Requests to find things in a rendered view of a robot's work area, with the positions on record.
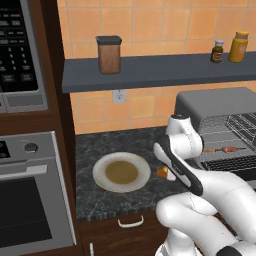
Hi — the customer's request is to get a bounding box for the silver oven door handle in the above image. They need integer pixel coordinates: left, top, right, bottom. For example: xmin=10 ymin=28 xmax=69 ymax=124
xmin=0 ymin=164 xmax=49 ymax=178

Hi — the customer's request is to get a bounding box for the white wall outlet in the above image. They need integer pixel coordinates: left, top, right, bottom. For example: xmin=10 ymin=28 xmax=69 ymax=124
xmin=112 ymin=89 xmax=128 ymax=105

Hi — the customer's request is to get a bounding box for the wire toaster oven rack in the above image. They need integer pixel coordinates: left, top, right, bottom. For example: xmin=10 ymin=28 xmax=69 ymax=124
xmin=199 ymin=113 xmax=256 ymax=152

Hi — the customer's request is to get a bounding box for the silver built-in oven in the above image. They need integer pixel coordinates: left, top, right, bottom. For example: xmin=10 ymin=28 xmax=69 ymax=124
xmin=0 ymin=130 xmax=78 ymax=256

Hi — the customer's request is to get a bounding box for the brown jar with dark lid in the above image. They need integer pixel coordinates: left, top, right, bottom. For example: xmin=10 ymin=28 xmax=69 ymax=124
xmin=95 ymin=35 xmax=123 ymax=75

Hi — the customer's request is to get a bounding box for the silver microwave oven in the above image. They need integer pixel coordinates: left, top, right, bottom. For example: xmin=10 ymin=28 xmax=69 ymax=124
xmin=0 ymin=0 xmax=50 ymax=115

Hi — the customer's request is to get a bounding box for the small brown bottle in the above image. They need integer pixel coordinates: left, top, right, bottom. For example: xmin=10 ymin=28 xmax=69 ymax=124
xmin=210 ymin=39 xmax=225 ymax=64

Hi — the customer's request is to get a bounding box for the grey toaster oven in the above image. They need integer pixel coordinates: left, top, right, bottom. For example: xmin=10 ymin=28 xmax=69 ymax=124
xmin=174 ymin=87 xmax=256 ymax=181

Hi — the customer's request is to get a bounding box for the orange baguette bread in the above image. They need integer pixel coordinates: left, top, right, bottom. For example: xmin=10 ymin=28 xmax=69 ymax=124
xmin=153 ymin=166 xmax=170 ymax=180

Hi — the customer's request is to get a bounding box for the dark grey wall shelf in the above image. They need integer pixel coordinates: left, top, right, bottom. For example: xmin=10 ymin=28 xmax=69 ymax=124
xmin=61 ymin=51 xmax=256 ymax=94

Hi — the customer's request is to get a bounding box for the white and brown round plate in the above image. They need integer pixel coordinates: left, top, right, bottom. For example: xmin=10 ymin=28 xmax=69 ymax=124
xmin=92 ymin=151 xmax=152 ymax=194

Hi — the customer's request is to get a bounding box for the kebab skewer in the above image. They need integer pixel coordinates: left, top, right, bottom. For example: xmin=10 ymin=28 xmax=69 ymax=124
xmin=203 ymin=146 xmax=247 ymax=154

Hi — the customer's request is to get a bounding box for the dark round oven knob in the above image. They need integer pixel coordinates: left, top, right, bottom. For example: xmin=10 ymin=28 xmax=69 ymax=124
xmin=24 ymin=142 xmax=40 ymax=154

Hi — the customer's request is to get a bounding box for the brown wooden tall cabinet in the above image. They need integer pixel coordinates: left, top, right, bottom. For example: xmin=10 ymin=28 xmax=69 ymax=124
xmin=0 ymin=0 xmax=85 ymax=256

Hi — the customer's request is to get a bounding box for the brown wooden drawer front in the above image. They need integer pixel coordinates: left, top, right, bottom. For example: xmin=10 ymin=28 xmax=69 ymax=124
xmin=77 ymin=210 xmax=168 ymax=242

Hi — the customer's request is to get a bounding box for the white drawer handle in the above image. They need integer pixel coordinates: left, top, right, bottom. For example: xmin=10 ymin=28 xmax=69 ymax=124
xmin=117 ymin=215 xmax=145 ymax=229

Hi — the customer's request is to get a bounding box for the yellow bottle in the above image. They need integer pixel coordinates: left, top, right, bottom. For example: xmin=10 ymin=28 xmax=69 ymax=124
xmin=228 ymin=30 xmax=250 ymax=64

